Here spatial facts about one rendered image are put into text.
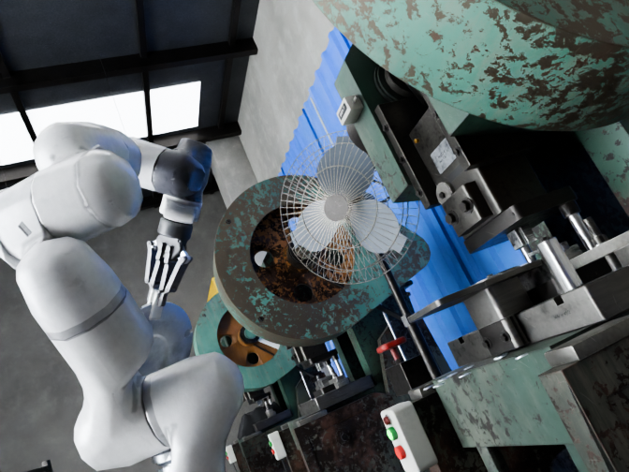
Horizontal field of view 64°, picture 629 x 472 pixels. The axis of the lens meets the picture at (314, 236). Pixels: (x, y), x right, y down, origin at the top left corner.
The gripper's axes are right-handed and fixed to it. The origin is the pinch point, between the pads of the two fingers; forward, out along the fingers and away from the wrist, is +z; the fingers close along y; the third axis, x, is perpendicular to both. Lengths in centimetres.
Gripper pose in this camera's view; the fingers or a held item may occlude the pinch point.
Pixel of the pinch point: (155, 303)
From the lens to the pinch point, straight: 124.7
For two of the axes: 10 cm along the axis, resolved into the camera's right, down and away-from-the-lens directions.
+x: -4.9, -0.7, -8.7
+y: -8.3, -2.8, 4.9
